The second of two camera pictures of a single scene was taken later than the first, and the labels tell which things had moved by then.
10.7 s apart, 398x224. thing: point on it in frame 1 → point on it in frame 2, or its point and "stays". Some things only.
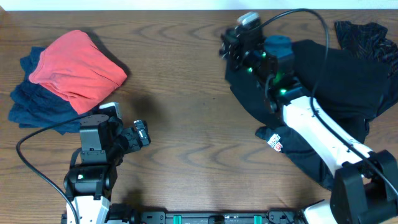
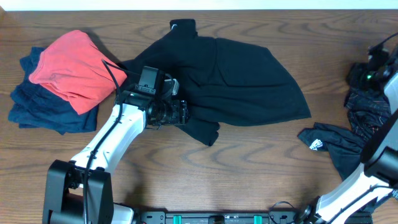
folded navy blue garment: [33, 106] stays
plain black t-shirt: [352, 88] → [223, 81]
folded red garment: [73, 67] stays
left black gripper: [132, 138] → [181, 112]
